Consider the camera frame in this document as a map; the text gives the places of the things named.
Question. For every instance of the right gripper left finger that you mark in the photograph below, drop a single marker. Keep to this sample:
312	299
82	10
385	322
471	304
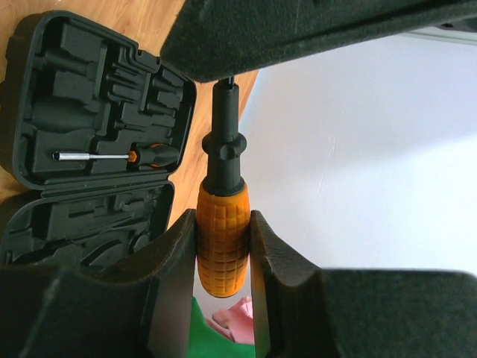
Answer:
139	307

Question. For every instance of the green sleeveless shirt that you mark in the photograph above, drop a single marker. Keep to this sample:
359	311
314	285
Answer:
205	342

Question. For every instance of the black-handled screwdriver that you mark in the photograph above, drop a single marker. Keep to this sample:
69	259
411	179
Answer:
156	155

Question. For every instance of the black plastic tool case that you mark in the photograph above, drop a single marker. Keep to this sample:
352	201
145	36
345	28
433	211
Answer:
74	85

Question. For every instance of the pink shirt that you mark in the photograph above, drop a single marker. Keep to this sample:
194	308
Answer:
235	323

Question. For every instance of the orange-handled screwdriver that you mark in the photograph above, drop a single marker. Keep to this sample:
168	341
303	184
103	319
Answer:
223	210

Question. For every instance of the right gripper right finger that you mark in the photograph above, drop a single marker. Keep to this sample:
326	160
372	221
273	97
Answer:
302	310

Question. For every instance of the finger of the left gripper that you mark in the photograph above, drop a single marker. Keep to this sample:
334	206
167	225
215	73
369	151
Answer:
211	40

